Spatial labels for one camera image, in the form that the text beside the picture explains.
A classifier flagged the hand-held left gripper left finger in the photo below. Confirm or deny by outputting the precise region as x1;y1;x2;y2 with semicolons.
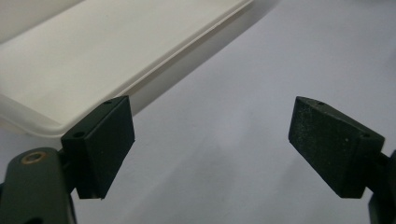
60;94;136;201

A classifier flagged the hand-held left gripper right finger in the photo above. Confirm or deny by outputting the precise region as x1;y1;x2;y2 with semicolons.
288;95;386;200

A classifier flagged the white plastic tray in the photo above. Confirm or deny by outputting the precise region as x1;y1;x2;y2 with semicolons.
0;0;255;138

